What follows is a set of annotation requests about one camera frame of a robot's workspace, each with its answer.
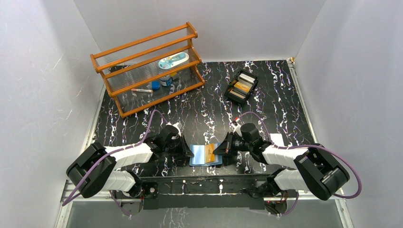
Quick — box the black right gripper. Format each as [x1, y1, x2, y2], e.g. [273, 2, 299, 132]
[213, 131, 252, 156]

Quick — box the blue card holder wallet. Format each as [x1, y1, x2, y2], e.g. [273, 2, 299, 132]
[189, 143, 223, 166]

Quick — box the orange credit card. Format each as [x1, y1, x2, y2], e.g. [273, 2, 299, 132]
[204, 143, 215, 164]

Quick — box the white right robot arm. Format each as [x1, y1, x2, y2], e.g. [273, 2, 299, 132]
[213, 122, 350, 200]

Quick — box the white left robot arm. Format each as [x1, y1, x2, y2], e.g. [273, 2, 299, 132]
[66, 123, 194, 198]

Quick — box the black card tray box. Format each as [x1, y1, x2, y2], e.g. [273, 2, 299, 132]
[224, 69, 259, 105]

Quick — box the blue small box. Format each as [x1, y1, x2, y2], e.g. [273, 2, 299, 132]
[151, 81, 161, 91]

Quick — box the small blue lidded jar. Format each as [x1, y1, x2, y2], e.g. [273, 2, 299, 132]
[159, 75, 173, 87]

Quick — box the white orange marker pen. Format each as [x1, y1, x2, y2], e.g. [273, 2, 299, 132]
[131, 88, 153, 93]

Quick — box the orange wooden shelf rack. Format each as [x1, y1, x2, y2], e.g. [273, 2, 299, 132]
[90, 22, 205, 117]

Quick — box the white blue packaged item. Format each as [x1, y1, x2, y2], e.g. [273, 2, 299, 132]
[158, 52, 189, 70]

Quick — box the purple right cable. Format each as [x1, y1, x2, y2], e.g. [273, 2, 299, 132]
[234, 111, 363, 200]

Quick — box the purple cable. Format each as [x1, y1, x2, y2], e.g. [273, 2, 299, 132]
[62, 110, 171, 207]
[234, 111, 363, 200]

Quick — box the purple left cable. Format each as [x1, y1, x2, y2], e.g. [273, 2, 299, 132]
[62, 110, 171, 207]

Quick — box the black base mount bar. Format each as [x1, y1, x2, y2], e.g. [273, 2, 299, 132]
[112, 174, 300, 211]

